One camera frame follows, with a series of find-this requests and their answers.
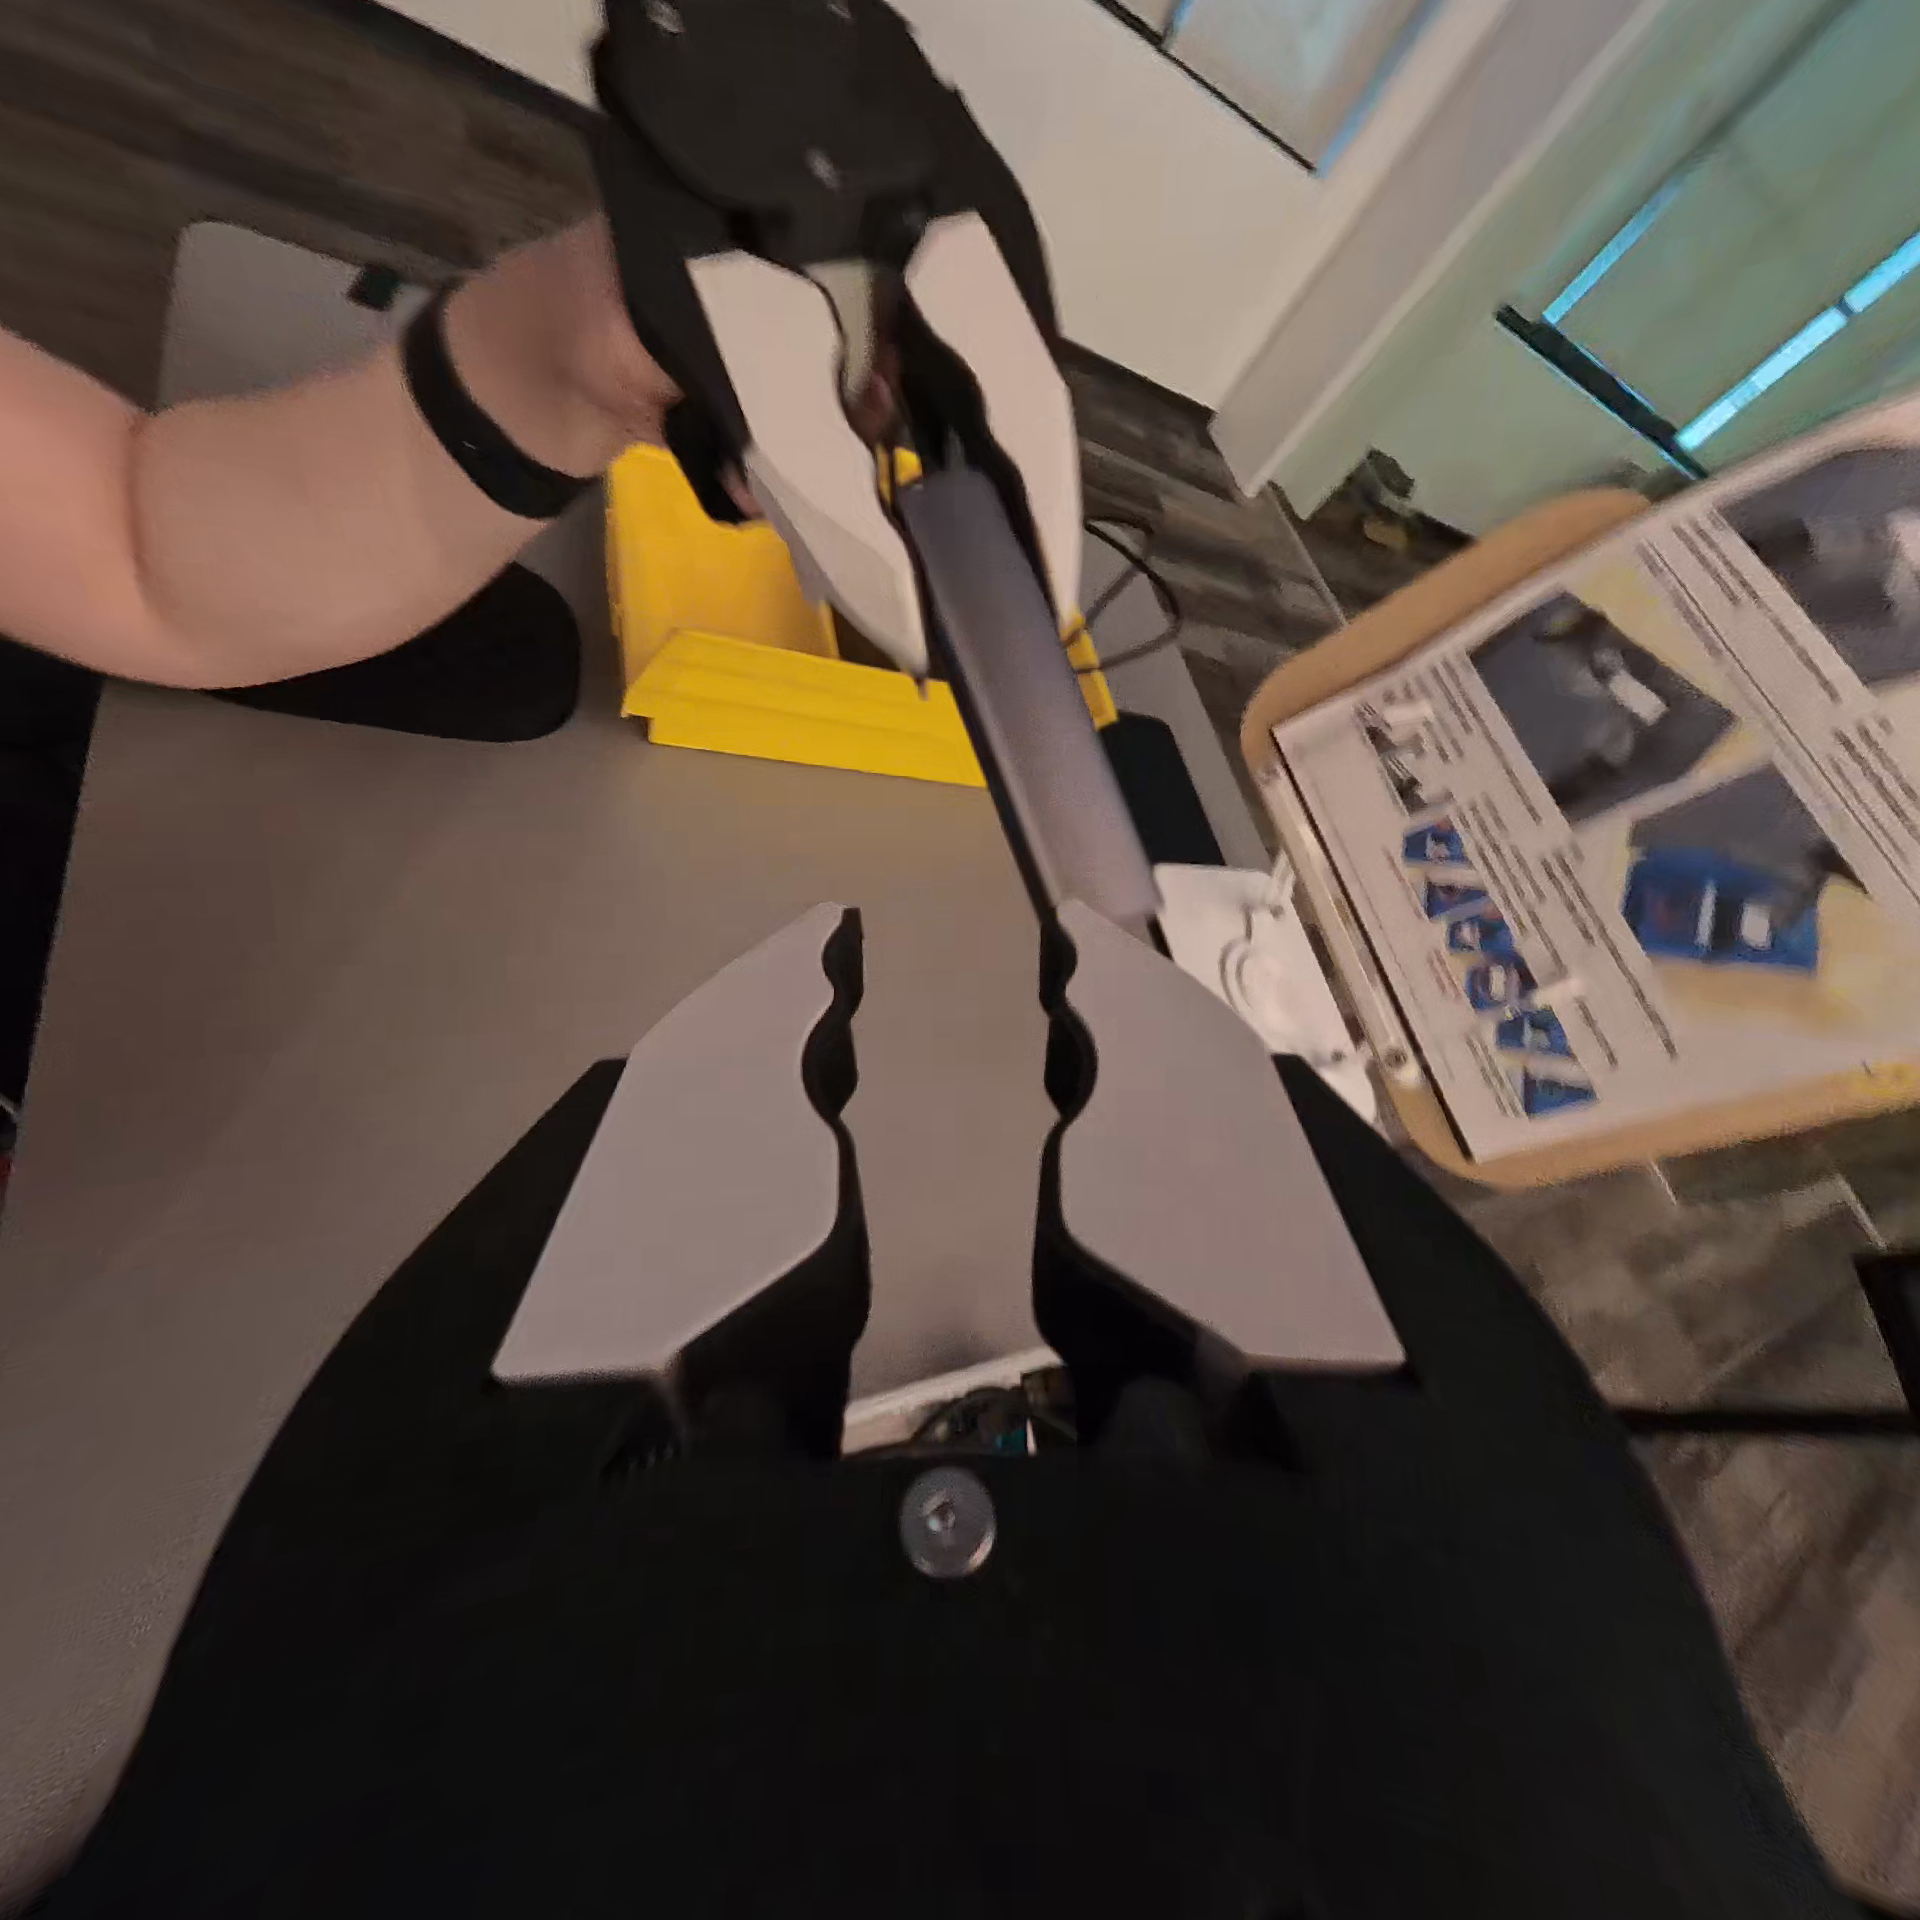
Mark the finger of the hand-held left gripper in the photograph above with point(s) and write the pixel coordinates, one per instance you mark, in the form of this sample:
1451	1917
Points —
1007	391
812	452

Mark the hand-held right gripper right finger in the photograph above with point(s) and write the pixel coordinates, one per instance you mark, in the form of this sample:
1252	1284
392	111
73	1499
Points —
1217	1200

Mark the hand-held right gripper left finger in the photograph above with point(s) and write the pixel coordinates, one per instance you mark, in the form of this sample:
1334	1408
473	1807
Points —
676	1200

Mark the yellow plastic bin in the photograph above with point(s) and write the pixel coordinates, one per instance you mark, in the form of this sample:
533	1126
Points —
720	645

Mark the grey metal USB hub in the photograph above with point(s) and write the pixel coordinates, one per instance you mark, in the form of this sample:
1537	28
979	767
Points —
1036	721

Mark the person's left forearm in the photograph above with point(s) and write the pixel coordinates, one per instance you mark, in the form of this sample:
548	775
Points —
211	540

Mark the person's left hand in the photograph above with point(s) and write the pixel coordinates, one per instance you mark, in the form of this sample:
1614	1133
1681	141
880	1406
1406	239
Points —
572	347

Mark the black wristband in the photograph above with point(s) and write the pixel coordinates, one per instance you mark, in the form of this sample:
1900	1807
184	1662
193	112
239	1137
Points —
480	421

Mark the black quilted cushion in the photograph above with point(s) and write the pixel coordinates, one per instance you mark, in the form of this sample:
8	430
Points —
421	676

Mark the instruction poster board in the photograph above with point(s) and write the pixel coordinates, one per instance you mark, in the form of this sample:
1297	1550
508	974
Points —
1621	812

